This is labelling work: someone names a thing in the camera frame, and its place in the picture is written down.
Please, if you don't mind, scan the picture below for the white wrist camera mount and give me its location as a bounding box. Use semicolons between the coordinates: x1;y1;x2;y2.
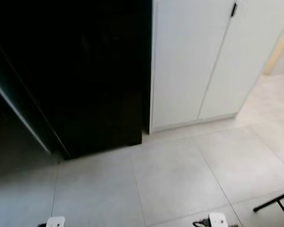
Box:
209;213;227;227
46;217;66;227

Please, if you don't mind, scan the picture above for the dark blue fridge door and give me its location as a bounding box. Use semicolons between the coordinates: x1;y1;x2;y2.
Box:
0;31;71;159

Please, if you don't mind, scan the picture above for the light wooden door frame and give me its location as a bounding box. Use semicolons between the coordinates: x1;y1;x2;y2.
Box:
264;17;284;76

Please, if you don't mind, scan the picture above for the black folding chair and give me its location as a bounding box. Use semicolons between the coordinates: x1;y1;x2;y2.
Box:
253;189;284;226

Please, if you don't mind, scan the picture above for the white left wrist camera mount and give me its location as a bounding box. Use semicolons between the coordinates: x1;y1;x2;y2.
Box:
46;217;66;227

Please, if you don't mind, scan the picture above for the white cabinet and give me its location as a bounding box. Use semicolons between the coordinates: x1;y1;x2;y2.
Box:
151;0;284;133

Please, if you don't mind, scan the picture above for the black fridge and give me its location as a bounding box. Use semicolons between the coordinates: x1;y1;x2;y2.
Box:
0;0;152;159

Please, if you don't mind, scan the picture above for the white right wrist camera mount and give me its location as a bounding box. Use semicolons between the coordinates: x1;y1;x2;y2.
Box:
209;213;227;227

